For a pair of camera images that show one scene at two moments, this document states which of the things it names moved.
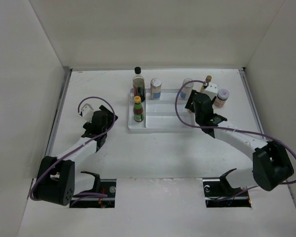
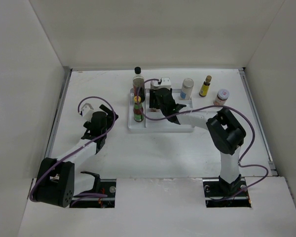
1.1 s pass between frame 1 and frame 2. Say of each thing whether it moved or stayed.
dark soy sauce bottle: stayed
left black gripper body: stayed
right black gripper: moved
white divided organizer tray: stayed
